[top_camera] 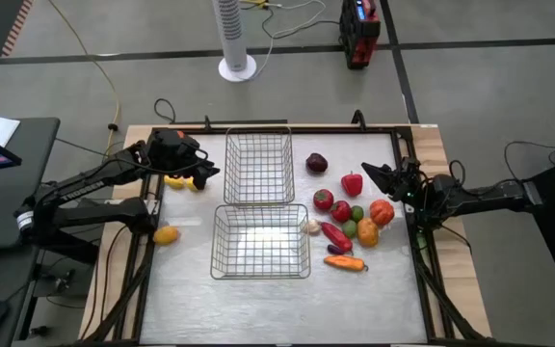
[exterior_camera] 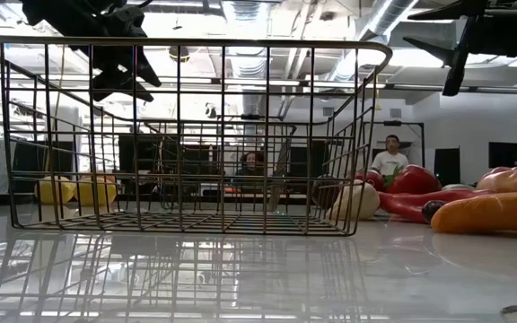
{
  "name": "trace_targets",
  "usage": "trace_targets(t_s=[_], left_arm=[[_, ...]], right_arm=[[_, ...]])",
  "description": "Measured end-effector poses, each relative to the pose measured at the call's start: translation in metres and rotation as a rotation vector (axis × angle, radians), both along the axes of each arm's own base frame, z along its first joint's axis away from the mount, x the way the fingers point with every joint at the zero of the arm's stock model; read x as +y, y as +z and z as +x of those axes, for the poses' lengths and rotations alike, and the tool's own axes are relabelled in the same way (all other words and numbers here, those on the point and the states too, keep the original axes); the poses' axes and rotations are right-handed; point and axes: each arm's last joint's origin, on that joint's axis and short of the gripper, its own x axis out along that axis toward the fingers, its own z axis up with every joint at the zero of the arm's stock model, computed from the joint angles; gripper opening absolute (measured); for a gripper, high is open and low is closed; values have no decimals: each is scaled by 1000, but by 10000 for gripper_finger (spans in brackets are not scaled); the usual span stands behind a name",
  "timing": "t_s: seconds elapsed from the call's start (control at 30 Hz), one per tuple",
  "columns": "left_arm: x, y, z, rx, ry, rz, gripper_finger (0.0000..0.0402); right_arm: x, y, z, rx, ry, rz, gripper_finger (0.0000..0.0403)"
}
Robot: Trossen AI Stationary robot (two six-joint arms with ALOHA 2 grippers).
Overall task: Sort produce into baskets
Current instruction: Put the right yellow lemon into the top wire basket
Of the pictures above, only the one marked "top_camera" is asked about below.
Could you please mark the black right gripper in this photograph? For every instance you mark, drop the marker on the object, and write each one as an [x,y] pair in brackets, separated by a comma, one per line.
[407,180]

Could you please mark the white metal bracket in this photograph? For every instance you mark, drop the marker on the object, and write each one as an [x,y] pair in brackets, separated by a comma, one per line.
[409,208]
[153,207]

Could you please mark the red fruit with green top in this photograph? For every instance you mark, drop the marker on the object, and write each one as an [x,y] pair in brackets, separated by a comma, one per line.
[323,199]
[340,211]

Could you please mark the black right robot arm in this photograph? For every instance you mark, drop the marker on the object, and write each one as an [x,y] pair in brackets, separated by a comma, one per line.
[480,195]

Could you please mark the red black power station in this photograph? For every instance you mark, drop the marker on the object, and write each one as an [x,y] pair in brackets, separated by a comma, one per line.
[359,34]

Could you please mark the orange-red persimmon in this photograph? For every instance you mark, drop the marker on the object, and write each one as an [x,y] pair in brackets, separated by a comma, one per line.
[382,212]

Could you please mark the white tower fan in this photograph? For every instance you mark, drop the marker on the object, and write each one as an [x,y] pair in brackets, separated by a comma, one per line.
[231,38]

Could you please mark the large black clamp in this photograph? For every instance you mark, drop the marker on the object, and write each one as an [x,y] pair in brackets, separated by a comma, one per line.
[358,120]

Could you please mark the green lime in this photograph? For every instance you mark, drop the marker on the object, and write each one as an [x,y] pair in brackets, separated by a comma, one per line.
[357,213]
[349,229]

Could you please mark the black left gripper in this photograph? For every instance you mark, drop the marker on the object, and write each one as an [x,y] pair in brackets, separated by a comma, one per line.
[174,152]

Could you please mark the white garlic bulb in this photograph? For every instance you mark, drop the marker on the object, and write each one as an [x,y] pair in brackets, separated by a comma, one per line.
[313,227]

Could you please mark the black metal bar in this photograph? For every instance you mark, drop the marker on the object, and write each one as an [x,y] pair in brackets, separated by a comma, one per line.
[229,122]

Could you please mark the long red chili pepper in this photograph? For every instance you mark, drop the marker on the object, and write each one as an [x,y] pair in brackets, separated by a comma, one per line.
[336,237]

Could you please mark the yellow orange mango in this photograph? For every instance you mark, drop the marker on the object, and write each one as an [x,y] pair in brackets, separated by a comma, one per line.
[166,235]

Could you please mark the dark purple round fruit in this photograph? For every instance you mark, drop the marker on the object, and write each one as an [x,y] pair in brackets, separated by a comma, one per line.
[316,163]

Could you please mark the black desk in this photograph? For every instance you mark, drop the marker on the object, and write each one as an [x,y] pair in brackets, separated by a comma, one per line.
[12,202]

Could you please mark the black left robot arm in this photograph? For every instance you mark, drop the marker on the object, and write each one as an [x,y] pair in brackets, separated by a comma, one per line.
[85,185]

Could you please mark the small purple eggplant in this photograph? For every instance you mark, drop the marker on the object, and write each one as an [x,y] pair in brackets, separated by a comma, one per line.
[334,249]

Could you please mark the small black clamp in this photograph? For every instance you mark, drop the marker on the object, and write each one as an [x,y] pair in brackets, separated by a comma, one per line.
[206,123]

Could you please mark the orange carrot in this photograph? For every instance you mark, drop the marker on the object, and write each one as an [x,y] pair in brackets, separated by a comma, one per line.
[345,262]

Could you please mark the red bell pepper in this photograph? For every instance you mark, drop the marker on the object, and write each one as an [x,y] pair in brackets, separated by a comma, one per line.
[352,184]

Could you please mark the black aluminium table frame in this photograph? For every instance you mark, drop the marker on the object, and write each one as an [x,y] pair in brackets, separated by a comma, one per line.
[277,130]

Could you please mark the silver work surface sheet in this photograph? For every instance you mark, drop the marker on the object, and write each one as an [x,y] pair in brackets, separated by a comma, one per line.
[268,308]

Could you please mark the yellow lemon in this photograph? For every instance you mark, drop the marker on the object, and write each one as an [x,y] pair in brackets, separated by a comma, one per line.
[174,182]
[190,184]

